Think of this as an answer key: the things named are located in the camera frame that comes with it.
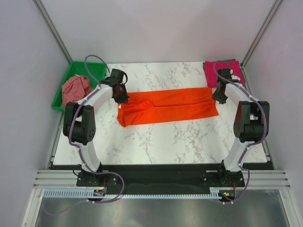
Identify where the orange t shirt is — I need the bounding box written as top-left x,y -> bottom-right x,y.
117,87 -> 219,127

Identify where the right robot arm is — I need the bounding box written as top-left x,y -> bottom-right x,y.
213,69 -> 270,186

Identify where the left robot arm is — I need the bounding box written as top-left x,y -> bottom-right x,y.
62,69 -> 129,186

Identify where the folded magenta t shirt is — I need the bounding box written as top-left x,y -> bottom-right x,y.
204,69 -> 245,88

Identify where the green plastic bin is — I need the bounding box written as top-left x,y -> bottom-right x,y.
52,61 -> 107,112

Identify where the folded grey t shirt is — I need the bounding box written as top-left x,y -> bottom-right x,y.
203,59 -> 241,74

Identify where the dusty pink t shirt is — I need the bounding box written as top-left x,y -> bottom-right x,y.
62,75 -> 93,107

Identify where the right aluminium frame post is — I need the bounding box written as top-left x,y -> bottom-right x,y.
241,0 -> 284,69

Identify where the aluminium frame post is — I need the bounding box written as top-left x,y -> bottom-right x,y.
33,0 -> 73,64
241,0 -> 284,69

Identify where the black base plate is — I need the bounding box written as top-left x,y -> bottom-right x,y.
50,162 -> 273,194

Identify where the white slotted cable duct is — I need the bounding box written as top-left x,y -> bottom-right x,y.
44,187 -> 237,199

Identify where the left aluminium frame post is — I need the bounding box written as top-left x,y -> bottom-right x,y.
33,0 -> 73,64

